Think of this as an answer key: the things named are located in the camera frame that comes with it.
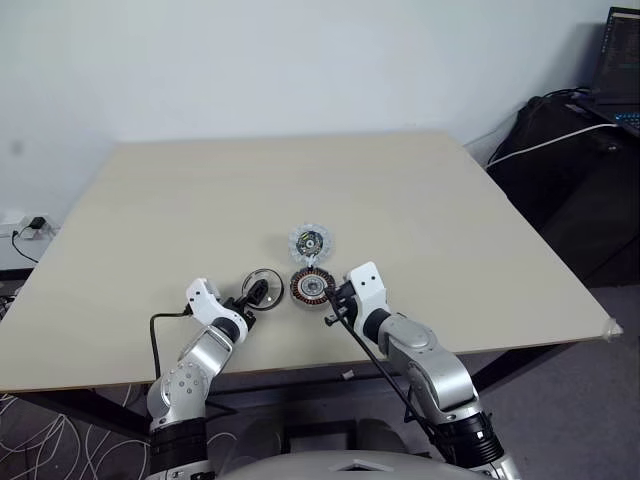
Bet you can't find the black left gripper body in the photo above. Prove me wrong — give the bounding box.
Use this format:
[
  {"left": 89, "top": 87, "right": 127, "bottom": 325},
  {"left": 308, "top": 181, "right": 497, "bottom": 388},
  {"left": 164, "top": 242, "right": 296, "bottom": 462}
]
[{"left": 221, "top": 294, "right": 250, "bottom": 318}]

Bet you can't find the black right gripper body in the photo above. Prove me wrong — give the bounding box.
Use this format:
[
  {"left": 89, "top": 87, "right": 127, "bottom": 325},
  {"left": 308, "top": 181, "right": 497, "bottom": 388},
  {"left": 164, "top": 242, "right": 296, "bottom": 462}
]
[{"left": 332, "top": 280, "right": 361, "bottom": 327}]

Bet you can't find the clear round motor cover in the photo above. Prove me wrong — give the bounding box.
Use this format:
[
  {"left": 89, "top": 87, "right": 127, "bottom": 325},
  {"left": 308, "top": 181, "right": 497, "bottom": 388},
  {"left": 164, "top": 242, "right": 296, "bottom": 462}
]
[{"left": 288, "top": 223, "right": 334, "bottom": 269}]

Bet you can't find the grey robot torso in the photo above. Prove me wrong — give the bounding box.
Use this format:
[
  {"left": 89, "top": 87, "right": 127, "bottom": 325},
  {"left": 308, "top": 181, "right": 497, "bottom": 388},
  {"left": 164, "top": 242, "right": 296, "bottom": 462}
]
[{"left": 219, "top": 436, "right": 474, "bottom": 480}]

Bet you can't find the white power strip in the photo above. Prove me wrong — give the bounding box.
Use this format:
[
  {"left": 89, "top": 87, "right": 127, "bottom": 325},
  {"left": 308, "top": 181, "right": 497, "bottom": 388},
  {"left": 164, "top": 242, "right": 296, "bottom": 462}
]
[{"left": 0, "top": 211, "right": 57, "bottom": 239}]

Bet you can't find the large black bag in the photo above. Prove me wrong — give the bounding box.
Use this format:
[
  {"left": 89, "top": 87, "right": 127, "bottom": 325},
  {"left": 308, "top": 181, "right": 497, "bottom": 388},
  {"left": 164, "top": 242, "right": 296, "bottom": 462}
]
[{"left": 486, "top": 94, "right": 640, "bottom": 290}]

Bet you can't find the black laptop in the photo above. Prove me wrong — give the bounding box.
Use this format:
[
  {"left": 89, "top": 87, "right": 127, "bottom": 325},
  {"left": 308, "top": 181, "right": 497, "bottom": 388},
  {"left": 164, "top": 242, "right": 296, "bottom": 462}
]
[{"left": 591, "top": 5, "right": 640, "bottom": 140}]

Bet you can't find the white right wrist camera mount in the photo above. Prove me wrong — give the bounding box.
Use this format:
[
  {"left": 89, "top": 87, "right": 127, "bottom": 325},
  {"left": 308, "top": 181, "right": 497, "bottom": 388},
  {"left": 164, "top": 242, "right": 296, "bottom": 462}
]
[{"left": 343, "top": 260, "right": 390, "bottom": 324}]

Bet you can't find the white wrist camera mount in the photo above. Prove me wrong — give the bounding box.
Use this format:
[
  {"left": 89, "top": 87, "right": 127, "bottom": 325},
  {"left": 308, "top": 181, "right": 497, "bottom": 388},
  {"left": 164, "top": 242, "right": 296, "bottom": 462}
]
[
  {"left": 343, "top": 260, "right": 390, "bottom": 324},
  {"left": 185, "top": 277, "right": 242, "bottom": 326}
]

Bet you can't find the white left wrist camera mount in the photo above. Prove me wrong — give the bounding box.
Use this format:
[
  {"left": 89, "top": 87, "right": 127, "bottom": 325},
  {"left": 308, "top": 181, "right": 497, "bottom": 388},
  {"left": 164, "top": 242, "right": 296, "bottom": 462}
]
[{"left": 185, "top": 277, "right": 242, "bottom": 326}]

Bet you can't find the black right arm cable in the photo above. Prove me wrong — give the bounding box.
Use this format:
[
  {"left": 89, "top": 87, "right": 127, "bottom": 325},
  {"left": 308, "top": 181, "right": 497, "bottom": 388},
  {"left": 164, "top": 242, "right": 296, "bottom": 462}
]
[{"left": 327, "top": 292, "right": 459, "bottom": 464}]

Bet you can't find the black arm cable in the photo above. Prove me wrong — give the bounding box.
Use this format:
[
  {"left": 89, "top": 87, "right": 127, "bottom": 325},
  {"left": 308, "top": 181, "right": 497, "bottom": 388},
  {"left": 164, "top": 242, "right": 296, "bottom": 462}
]
[
  {"left": 149, "top": 309, "right": 194, "bottom": 384},
  {"left": 327, "top": 292, "right": 459, "bottom": 464}
]

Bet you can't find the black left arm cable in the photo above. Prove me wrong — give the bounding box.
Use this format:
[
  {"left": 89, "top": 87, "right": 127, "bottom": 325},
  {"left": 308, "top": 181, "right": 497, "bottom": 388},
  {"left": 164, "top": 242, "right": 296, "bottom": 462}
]
[{"left": 149, "top": 309, "right": 194, "bottom": 384}]

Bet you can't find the black table frame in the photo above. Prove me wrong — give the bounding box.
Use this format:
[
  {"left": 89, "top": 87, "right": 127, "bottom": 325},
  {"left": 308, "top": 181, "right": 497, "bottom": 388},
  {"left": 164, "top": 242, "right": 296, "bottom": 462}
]
[{"left": 0, "top": 279, "right": 609, "bottom": 446}]

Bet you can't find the thin black power cord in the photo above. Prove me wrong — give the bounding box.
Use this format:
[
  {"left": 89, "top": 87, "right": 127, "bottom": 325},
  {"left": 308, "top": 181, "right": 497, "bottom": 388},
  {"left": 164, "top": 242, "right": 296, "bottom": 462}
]
[{"left": 10, "top": 227, "right": 42, "bottom": 262}]

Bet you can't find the white cable on bag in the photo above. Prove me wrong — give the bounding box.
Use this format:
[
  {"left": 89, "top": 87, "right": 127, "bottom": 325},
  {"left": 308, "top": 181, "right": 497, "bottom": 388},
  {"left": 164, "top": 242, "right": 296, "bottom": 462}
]
[{"left": 487, "top": 122, "right": 617, "bottom": 169}]

